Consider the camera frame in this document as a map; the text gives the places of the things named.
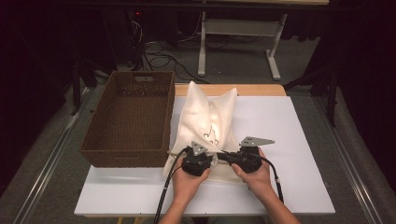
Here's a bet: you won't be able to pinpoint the black metal stand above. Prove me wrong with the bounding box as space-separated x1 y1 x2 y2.
283 66 341 128
69 59 99 117

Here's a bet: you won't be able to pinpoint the white metal desk frame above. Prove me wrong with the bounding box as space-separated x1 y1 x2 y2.
197 0 331 81

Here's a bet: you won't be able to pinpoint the black floor cables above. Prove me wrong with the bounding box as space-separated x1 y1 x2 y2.
125 12 210 85

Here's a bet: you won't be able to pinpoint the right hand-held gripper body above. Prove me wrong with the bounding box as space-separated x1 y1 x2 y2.
228 135 276 175

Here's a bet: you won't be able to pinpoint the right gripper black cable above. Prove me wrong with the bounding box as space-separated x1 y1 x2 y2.
260 155 285 204

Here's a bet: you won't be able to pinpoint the person's left hand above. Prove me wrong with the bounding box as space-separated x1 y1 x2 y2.
171 164 212 203

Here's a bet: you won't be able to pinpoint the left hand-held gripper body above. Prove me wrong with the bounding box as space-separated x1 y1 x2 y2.
181 140 215 177

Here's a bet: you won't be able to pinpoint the metal floor rail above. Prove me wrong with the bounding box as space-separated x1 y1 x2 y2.
313 96 382 224
10 89 92 224

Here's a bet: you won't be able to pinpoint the cream drawstring bag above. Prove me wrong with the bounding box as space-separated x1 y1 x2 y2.
163 80 247 185

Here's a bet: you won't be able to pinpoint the brown woven basket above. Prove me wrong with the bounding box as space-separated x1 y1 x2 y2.
79 70 177 169

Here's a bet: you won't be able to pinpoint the person's right hand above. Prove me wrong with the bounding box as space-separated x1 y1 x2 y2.
230 147 274 195

